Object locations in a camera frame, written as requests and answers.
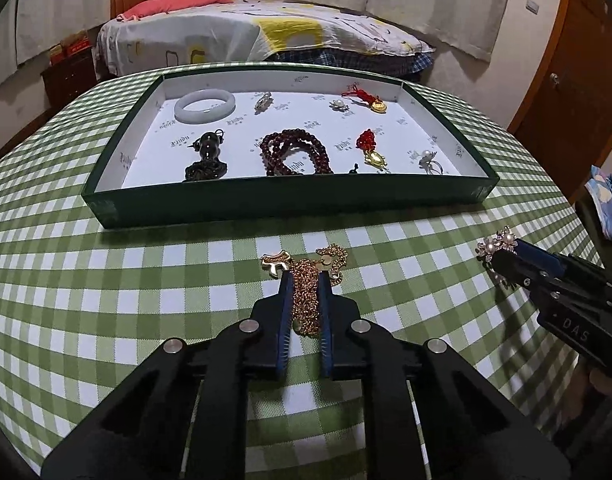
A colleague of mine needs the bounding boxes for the gold chain necklace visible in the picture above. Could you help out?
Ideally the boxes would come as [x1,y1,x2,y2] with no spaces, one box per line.
[260,244,351,337]

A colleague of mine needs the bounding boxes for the red cord gold pendant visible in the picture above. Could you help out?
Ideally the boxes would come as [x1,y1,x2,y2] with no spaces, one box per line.
[342,84,389,116]
[356,128,393,173]

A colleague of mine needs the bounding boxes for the white jade bangle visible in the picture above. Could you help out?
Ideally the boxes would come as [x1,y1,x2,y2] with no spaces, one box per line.
[174,88,237,125]

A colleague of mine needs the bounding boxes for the person's right hand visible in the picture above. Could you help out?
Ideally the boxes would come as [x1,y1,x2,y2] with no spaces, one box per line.
[588,366,612,406]

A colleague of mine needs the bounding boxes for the large pearl flower brooch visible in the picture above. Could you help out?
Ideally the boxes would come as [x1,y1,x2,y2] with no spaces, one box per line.
[476,227,520,291]

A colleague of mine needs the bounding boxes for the dark wooden nightstand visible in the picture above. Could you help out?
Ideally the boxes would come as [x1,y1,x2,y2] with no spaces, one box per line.
[40,47,99,108]

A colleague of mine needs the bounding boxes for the dark red bead bracelet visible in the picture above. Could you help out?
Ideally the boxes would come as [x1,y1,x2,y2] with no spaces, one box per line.
[258,129,335,177]

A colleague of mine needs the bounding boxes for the red gift boxes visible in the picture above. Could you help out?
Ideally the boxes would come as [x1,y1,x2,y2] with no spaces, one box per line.
[48,32,94,66]

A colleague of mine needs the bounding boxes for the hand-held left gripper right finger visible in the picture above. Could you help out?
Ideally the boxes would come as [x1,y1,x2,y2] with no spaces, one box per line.
[317,272,571,480]

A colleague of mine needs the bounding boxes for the pink pillow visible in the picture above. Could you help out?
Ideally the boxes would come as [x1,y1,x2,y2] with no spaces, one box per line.
[121,0,234,20]

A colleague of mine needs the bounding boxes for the green checkered tablecloth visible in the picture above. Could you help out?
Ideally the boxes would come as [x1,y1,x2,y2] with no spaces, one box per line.
[0,62,609,480]

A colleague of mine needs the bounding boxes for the silver pearl ring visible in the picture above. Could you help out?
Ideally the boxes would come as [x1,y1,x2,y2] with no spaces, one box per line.
[418,149,445,175]

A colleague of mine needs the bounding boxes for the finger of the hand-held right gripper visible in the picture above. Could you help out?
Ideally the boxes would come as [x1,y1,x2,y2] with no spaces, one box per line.
[492,247,612,311]
[513,237,611,286]

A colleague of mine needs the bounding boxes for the light blue cloth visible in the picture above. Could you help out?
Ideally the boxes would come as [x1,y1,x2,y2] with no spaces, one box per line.
[586,164,612,241]

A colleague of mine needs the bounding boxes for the blue plaid bed sheet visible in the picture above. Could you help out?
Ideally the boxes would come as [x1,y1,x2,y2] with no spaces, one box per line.
[276,47,434,81]

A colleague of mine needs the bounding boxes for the black bead pendant necklace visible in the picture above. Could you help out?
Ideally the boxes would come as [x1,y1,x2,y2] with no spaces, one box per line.
[183,129,227,182]

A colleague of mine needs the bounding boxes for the green cardboard tray box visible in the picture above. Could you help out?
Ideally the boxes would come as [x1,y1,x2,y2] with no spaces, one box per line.
[81,62,501,231]

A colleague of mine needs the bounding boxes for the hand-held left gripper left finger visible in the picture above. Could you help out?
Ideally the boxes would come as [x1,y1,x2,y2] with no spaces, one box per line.
[40,270,294,480]

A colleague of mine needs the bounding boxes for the bed with patterned cover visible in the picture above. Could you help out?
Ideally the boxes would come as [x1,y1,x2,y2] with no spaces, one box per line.
[96,0,435,81]

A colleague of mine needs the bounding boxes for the brown wooden door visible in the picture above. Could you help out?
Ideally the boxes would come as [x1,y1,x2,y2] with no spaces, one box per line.
[506,0,612,201]

